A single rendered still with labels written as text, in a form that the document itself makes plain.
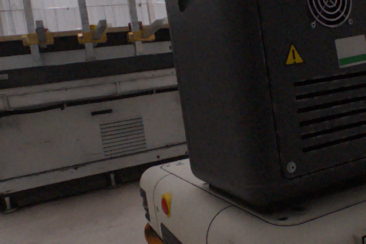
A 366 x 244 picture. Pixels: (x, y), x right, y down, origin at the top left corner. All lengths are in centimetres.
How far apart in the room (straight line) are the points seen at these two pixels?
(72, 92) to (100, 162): 45
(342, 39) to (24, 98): 144
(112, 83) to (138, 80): 14
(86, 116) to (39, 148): 30
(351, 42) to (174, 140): 161
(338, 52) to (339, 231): 25
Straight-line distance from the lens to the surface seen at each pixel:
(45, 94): 171
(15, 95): 172
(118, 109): 196
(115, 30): 196
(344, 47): 55
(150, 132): 201
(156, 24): 153
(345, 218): 50
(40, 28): 147
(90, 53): 171
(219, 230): 52
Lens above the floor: 47
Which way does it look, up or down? 3 degrees down
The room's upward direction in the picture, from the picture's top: 9 degrees counter-clockwise
